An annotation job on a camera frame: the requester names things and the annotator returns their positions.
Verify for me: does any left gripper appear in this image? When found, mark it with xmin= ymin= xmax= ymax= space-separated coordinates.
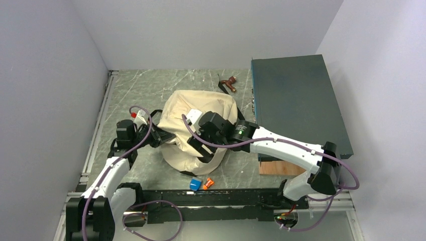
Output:
xmin=131 ymin=120 xmax=175 ymax=149

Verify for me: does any beige canvas backpack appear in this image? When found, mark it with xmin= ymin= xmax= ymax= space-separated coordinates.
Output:
xmin=148 ymin=74 xmax=246 ymax=177

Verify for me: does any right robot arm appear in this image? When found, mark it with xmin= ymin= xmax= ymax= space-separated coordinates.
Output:
xmin=182 ymin=111 xmax=340 ymax=208

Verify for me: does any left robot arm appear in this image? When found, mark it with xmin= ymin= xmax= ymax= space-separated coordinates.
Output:
xmin=65 ymin=119 xmax=175 ymax=240

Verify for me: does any orange pencil sharpener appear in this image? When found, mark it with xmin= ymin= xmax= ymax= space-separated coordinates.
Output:
xmin=202 ymin=178 xmax=215 ymax=190

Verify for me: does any blue eraser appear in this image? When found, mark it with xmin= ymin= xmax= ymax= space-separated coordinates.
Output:
xmin=189 ymin=177 xmax=202 ymax=191

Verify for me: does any wooden board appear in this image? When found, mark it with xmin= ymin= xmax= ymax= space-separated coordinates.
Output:
xmin=259 ymin=161 xmax=305 ymax=176

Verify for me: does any brown T-shaped clip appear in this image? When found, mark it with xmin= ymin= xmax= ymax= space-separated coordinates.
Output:
xmin=220 ymin=76 xmax=237 ymax=93

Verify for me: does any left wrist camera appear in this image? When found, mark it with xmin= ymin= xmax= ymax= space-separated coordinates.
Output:
xmin=131 ymin=109 xmax=149 ymax=127

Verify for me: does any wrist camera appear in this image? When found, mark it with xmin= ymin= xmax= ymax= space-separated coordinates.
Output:
xmin=186 ymin=108 xmax=203 ymax=130
xmin=131 ymin=109 xmax=149 ymax=127

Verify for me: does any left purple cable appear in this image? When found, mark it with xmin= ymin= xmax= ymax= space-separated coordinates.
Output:
xmin=81 ymin=105 xmax=184 ymax=241

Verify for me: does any purple cable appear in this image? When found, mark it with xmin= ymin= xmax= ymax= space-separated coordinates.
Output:
xmin=81 ymin=105 xmax=184 ymax=241
xmin=181 ymin=114 xmax=360 ymax=232

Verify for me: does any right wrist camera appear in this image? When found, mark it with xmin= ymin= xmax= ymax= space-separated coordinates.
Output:
xmin=186 ymin=108 xmax=203 ymax=130

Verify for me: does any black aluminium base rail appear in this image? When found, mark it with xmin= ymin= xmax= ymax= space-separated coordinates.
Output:
xmin=61 ymin=188 xmax=355 ymax=224

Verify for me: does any dark network switch box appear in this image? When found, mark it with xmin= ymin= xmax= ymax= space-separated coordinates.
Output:
xmin=251 ymin=55 xmax=354 ymax=160

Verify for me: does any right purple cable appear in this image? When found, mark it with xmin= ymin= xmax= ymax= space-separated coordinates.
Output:
xmin=181 ymin=114 xmax=360 ymax=232

